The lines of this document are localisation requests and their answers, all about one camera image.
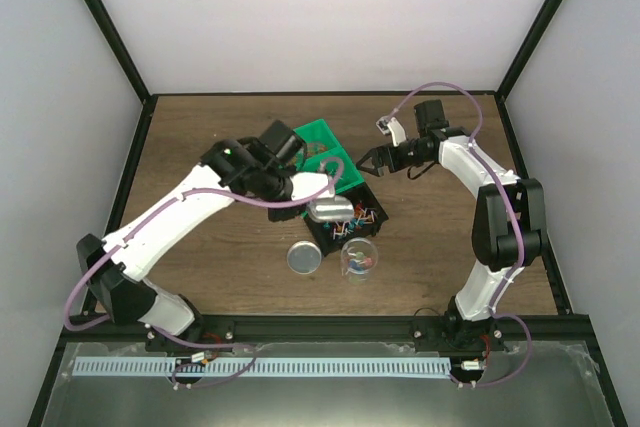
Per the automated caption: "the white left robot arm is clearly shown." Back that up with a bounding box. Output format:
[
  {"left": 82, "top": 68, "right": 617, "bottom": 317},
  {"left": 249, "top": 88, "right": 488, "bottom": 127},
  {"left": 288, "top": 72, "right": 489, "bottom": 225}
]
[{"left": 76, "top": 120, "right": 353, "bottom": 351}]

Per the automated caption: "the black front mounting rail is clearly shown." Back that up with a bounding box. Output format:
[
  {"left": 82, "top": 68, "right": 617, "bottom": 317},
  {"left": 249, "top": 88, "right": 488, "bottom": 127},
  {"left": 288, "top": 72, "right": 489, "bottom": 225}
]
[{"left": 61, "top": 314, "right": 595, "bottom": 355}]

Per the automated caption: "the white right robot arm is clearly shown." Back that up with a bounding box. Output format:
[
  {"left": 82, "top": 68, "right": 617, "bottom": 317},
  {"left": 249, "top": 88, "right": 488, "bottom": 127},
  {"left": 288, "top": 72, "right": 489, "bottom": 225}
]
[{"left": 356, "top": 100, "right": 548, "bottom": 350}]

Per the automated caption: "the green bin with star candies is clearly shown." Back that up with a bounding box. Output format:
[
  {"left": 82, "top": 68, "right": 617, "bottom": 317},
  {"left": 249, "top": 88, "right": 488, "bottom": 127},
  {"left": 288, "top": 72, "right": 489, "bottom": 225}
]
[{"left": 294, "top": 119, "right": 341, "bottom": 160}]

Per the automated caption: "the silver metal jar lid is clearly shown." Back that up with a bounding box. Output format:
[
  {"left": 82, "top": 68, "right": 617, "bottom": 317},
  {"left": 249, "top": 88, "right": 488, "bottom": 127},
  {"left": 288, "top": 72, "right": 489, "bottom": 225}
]
[{"left": 286, "top": 241, "right": 323, "bottom": 275}]

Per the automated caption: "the clear plastic jar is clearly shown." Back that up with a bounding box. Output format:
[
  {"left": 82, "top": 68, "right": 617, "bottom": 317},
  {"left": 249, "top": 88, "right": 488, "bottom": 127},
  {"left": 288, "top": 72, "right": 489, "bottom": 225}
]
[{"left": 340, "top": 238, "right": 379, "bottom": 284}]

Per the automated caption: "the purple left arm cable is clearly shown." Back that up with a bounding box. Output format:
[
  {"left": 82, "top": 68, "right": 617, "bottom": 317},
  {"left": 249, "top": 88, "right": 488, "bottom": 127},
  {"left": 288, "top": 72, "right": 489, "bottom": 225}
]
[{"left": 64, "top": 156, "right": 346, "bottom": 391}]

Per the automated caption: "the green bin with lollipops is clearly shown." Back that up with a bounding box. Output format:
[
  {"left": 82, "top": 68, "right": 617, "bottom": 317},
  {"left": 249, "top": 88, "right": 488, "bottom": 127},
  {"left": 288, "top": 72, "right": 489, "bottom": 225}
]
[{"left": 298, "top": 148, "right": 364, "bottom": 194}]

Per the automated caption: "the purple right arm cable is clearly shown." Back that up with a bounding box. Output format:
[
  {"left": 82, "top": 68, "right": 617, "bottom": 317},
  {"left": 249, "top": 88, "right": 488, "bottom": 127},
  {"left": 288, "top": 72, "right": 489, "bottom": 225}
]
[{"left": 389, "top": 81, "right": 533, "bottom": 389}]

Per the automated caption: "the black bin with lollipops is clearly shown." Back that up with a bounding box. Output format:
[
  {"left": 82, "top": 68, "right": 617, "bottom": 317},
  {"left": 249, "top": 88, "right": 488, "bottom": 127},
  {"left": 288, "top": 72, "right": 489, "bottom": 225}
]
[{"left": 303, "top": 183, "right": 389, "bottom": 257}]

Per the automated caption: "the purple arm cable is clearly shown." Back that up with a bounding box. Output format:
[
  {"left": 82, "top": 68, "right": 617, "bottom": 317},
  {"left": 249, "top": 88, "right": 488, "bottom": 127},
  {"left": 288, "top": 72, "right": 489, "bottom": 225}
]
[
  {"left": 389, "top": 81, "right": 533, "bottom": 389},
  {"left": 64, "top": 156, "right": 346, "bottom": 391}
]

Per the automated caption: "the light blue slotted strip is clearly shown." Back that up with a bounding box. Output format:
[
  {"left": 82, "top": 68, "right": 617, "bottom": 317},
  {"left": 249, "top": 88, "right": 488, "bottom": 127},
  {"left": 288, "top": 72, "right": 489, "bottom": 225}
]
[{"left": 72, "top": 357, "right": 451, "bottom": 379}]

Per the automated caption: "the silver metal scoop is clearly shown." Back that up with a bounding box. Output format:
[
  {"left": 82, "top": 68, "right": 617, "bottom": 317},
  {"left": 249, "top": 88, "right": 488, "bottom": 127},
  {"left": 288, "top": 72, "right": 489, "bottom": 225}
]
[{"left": 306, "top": 196, "right": 355, "bottom": 223}]

